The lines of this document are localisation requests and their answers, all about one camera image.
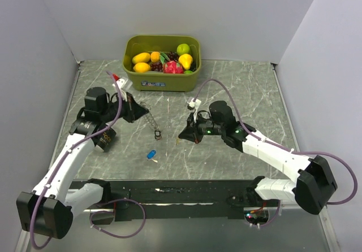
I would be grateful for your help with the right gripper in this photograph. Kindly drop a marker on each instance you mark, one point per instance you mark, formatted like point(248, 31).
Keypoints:
point(192, 131)

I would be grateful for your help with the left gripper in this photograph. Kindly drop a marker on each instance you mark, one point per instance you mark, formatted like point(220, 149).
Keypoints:
point(133, 111)

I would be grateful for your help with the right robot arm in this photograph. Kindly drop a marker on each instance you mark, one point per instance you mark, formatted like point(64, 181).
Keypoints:
point(309, 181)

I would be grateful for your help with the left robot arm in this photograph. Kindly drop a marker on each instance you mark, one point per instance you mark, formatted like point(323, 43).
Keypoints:
point(49, 209)

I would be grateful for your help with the lower yellow mango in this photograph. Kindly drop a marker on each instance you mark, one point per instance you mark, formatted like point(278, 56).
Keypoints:
point(142, 67)

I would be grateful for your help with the yellow mango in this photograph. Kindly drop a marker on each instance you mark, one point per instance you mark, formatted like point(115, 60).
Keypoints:
point(141, 58)
point(142, 67)

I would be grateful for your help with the blue key tag on table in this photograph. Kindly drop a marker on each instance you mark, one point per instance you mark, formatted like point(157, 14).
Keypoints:
point(151, 156)

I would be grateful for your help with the dark red grapes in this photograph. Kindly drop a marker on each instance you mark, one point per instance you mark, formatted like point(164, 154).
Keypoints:
point(158, 67)

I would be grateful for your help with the olive green plastic basket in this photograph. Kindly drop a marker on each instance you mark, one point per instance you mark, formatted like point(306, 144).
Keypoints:
point(166, 45)

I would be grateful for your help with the upper yellow mango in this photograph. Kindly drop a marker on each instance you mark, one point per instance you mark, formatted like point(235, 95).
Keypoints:
point(141, 58)

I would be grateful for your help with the pink dragon fruit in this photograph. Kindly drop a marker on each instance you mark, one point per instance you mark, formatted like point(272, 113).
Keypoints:
point(173, 67)

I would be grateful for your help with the orange fruit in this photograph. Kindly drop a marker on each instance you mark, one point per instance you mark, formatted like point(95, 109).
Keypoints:
point(155, 56)

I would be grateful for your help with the yellow pear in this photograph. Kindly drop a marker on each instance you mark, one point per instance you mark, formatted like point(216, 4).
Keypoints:
point(186, 61)

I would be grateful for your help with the green apple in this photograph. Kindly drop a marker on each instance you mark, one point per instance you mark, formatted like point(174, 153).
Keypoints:
point(183, 49)

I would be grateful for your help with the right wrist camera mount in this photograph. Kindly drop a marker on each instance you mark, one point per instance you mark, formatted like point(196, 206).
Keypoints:
point(193, 104)

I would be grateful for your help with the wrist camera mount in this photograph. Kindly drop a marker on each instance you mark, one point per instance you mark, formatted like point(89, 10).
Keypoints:
point(123, 83)
point(193, 104)

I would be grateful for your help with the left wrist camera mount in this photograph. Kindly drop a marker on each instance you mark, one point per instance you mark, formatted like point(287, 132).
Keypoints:
point(123, 83)

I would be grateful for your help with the aluminium rail frame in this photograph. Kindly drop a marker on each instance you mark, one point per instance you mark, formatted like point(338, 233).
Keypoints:
point(308, 196)

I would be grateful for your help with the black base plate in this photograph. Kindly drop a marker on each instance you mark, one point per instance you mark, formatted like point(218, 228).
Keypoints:
point(171, 199)

